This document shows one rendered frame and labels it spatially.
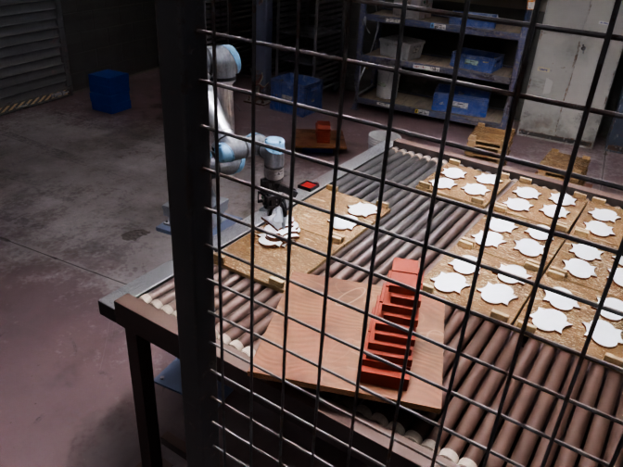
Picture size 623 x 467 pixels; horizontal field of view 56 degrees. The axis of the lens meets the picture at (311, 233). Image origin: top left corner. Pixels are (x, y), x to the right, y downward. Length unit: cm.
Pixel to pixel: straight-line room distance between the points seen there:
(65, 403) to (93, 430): 24
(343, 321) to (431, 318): 27
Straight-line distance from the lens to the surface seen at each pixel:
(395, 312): 151
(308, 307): 180
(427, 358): 168
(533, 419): 178
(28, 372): 333
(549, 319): 213
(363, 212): 259
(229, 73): 243
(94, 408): 304
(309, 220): 251
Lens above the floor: 210
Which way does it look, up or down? 29 degrees down
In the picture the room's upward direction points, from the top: 4 degrees clockwise
